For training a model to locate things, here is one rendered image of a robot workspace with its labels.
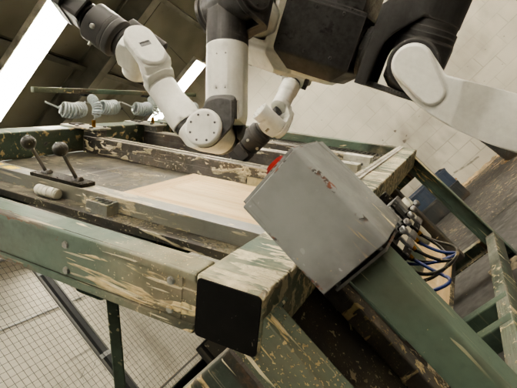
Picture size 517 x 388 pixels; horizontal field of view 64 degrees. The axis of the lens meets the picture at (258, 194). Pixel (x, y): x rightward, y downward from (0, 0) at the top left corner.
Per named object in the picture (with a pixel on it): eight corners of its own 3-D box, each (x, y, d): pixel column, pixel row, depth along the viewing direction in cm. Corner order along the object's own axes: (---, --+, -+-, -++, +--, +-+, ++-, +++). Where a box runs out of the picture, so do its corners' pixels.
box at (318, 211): (393, 247, 51) (291, 144, 54) (327, 302, 56) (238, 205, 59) (405, 222, 61) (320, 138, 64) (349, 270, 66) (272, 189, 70)
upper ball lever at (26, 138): (48, 181, 116) (24, 141, 107) (38, 178, 117) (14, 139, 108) (58, 172, 118) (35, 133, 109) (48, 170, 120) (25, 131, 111)
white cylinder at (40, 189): (33, 195, 112) (53, 201, 109) (32, 184, 111) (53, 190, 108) (43, 193, 115) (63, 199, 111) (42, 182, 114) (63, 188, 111)
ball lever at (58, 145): (79, 188, 111) (56, 148, 102) (69, 186, 112) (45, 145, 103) (89, 180, 113) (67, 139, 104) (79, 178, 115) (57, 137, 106)
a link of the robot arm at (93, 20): (38, 2, 86) (85, 36, 86) (68, -32, 87) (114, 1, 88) (61, 31, 99) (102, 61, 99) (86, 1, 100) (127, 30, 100)
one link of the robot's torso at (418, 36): (455, 46, 97) (406, 33, 101) (454, 38, 85) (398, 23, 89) (431, 100, 102) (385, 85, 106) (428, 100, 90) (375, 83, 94)
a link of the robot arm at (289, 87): (268, 105, 154) (285, 73, 164) (294, 115, 153) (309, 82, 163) (272, 84, 145) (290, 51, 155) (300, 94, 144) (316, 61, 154)
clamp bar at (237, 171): (325, 203, 130) (336, 127, 124) (60, 148, 178) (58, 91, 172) (335, 197, 139) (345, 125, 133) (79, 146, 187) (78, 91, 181)
